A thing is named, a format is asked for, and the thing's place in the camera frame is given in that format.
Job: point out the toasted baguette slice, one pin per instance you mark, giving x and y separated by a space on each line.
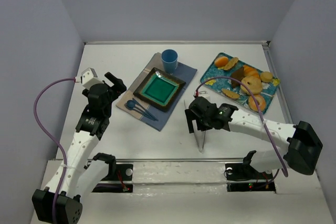
231 64

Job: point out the small baguette slice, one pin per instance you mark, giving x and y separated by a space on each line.
230 94

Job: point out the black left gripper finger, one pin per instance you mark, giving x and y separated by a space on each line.
113 79
118 86

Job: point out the blue plastic fork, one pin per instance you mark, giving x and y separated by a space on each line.
138 105

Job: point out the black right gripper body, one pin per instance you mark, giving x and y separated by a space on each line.
196 114

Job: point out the teal floral tray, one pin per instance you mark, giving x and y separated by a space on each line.
217 79

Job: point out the blue plastic knife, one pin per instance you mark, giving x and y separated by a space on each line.
139 112

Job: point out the round tan bun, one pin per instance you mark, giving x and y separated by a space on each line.
266 77

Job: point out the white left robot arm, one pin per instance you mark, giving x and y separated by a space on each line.
61 201

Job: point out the dark brown bread piece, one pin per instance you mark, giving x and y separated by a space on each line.
237 75

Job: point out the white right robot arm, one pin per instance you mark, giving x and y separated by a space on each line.
293 146

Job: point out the metal base rail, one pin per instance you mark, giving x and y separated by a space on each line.
130 178

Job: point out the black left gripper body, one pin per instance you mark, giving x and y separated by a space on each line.
111 91

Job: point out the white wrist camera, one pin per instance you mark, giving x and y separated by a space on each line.
89 78
202 96

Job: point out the blue plastic spoon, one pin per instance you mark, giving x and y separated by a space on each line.
131 105

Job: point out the orange bread roll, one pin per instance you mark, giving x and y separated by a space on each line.
221 61

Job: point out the blue beige placemat cloth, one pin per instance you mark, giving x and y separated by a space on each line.
183 72

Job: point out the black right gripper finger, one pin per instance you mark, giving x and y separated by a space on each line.
190 117
201 126

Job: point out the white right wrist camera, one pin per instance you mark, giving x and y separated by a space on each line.
202 96

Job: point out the orange croissant bun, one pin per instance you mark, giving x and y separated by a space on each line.
250 71

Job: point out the blue plastic cup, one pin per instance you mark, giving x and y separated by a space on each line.
169 59

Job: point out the green square ceramic plate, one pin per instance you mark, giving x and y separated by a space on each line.
159 89

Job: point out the orange glazed bagel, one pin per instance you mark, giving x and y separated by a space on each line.
258 100

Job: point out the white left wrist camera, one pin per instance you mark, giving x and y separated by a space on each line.
89 78

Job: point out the pale bagel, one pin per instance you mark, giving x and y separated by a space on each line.
254 84

